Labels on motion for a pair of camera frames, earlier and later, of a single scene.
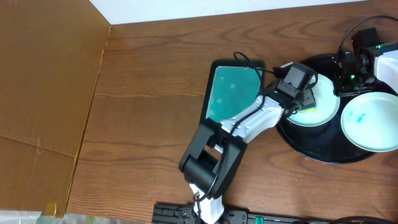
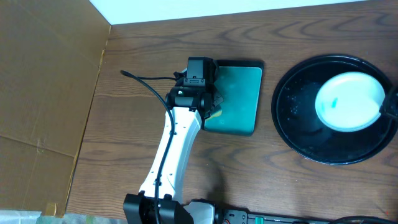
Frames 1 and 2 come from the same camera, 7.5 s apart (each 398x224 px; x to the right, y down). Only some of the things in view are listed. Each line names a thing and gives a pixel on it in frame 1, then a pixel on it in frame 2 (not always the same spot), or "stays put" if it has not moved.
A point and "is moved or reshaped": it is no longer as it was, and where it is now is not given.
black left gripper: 308,98 to 213,106
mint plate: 369,121 is moved or reshaped
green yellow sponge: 308,108 to 217,114
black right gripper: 343,86 to 389,106
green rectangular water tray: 231,87 stays put
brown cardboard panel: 51,54 stays put
